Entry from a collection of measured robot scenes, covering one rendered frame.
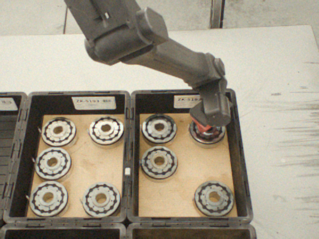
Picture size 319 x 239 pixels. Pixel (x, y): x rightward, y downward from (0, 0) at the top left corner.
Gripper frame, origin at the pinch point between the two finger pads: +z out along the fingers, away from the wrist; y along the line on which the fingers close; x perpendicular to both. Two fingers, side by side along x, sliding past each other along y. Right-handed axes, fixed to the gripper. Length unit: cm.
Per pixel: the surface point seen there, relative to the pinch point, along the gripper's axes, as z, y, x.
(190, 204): 4.0, -18.9, -13.7
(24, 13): 86, 14, 183
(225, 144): 4.1, 1.4, -6.5
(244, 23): 88, 119, 78
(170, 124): 0.9, -7.3, 7.8
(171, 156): 1.0, -14.2, -0.4
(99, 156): 3.7, -29.2, 14.0
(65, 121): 0.6, -30.6, 28.9
